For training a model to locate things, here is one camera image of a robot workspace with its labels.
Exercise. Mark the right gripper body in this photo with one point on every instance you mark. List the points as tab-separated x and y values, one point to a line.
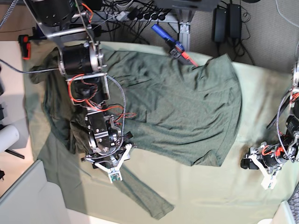
108	162

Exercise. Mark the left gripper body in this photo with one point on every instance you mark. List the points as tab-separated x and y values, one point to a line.
270	156

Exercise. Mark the green T-shirt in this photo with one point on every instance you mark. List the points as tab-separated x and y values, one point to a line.
188	114

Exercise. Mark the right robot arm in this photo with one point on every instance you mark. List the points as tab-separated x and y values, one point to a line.
68	23

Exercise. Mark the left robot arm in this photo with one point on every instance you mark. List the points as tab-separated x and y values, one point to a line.
289	141

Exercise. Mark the light green table cloth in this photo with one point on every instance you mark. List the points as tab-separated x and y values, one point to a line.
200	194

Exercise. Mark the white cylinder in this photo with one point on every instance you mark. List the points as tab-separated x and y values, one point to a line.
8	136

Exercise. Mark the blue orange clamp tool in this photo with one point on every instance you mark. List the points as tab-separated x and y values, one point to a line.
177	50

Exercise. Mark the black power adapter left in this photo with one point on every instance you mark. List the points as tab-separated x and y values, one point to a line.
219	25

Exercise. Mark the black power adapter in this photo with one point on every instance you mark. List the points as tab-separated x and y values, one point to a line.
234	21
219	25

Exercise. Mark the white power strip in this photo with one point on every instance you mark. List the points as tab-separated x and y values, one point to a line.
151	16

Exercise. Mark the red black table clamp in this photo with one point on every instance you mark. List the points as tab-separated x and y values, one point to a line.
25	46

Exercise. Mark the black power adapter right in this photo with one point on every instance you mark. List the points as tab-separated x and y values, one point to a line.
234	21

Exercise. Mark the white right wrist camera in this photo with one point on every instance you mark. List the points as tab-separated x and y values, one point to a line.
115	176

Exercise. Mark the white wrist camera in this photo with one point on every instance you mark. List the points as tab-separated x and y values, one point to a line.
115	176
269	181

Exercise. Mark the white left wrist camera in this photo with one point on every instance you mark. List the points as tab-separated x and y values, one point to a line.
269	181

